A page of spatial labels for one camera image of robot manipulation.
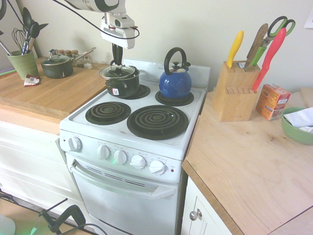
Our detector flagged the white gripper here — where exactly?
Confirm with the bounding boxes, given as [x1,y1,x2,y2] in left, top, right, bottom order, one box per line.
[100,20,136,66]

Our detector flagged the glass pot lid steel rim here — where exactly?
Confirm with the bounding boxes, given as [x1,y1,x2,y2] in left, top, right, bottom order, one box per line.
[98,61,137,80]

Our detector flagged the black pot with red tag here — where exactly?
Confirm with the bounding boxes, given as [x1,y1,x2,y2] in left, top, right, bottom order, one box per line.
[104,67,141,99]

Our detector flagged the glass lid with blue tag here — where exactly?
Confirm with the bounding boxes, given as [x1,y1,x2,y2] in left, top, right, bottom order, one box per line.
[41,49,71,67]

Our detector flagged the small coil burner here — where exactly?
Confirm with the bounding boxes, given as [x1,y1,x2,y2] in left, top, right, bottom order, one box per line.
[85,101,132,125]
[155,90,195,107]
[121,84,151,100]

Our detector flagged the dark green saucepan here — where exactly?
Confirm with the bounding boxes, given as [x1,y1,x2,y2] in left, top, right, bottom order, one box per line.
[41,47,97,79]

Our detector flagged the large coil burner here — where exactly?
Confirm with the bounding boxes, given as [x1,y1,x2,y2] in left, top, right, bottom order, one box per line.
[126,104,190,141]

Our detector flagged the white electric stove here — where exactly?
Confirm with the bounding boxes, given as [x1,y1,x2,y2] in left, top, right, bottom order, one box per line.
[59,58,211,235]

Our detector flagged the red white paper tag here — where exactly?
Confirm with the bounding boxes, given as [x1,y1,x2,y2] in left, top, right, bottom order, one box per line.
[23,73,41,88]

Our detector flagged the green ribbed utensil cup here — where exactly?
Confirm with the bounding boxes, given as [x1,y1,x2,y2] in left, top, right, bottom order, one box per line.
[6,50,40,81]

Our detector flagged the tall black slotted spoon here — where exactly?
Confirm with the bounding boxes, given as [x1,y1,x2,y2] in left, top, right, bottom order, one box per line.
[22,7,34,54]

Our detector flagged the white stove knob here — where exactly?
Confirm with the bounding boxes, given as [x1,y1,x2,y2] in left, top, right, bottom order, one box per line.
[68,136,83,153]
[130,155,147,170]
[149,160,167,176]
[113,150,128,165]
[97,145,112,161]

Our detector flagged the purple green flat mat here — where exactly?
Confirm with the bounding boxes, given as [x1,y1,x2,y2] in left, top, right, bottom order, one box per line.
[0,68,17,77]

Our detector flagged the wooden knife block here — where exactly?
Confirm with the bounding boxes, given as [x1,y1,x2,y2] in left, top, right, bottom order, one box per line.
[212,60,262,122]

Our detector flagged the white drawer cabinet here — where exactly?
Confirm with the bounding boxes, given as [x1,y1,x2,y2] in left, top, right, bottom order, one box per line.
[0,119,85,210]

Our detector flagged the white oven door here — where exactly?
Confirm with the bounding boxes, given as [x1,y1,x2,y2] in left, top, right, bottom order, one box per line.
[65,152,181,222]

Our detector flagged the red knife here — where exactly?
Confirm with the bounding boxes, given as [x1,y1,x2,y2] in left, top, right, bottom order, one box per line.
[252,27,287,94]

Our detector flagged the orange baking soda box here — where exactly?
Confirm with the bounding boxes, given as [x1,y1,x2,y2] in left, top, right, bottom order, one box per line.
[255,84,292,121]

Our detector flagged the grey green scissors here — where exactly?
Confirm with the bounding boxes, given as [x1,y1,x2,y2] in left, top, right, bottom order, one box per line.
[259,16,296,48]

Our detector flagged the black bar clamp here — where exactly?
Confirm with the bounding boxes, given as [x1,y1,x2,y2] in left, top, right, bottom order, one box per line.
[39,197,87,235]

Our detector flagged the round metal cabinet knob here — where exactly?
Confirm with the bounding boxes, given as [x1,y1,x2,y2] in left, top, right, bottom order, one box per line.
[189,208,203,221]

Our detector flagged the white cabinet with knob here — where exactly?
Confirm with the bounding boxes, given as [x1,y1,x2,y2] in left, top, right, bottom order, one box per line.
[180,176,234,235]

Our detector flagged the white cloth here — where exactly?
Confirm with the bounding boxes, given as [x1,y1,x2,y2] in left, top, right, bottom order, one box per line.
[283,107,313,134]

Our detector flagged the green bowl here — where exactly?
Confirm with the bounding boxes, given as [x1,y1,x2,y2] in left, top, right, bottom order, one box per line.
[281,107,313,146]

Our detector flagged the light wooden cutting board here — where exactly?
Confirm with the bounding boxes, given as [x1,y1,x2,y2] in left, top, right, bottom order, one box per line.
[300,87,313,109]

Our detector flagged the white rounded object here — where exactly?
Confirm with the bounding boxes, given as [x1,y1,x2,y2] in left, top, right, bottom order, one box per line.
[0,214,16,235]

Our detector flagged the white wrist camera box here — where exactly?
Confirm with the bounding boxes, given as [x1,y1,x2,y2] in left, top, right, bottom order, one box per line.
[103,13,135,30]

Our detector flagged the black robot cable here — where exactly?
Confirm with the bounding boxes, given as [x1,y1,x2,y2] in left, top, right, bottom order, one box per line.
[52,0,141,40]

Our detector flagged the blue kettle black handle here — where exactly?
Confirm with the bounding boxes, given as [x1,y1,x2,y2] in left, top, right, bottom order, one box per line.
[158,47,193,100]

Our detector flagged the black spoon wooden handle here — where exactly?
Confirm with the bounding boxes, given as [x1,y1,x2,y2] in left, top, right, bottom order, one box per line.
[28,22,40,53]

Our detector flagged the metal wire whisk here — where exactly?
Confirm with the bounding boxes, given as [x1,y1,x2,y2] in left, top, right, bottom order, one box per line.
[11,27,27,56]

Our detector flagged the metal handled utensil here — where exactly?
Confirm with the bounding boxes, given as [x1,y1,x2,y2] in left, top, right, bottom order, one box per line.
[0,40,12,56]

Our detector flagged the yellow handled knife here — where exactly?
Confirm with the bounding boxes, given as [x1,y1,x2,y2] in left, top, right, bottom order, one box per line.
[226,30,245,70]

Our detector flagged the green handled knife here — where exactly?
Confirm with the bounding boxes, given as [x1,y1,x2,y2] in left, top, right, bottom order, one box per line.
[249,45,268,67]

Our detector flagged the wooden handled knife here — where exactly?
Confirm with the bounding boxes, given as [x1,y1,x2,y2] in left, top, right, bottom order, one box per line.
[245,23,269,68]

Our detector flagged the black floor cable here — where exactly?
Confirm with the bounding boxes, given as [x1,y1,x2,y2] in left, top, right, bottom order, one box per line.
[0,188,107,235]

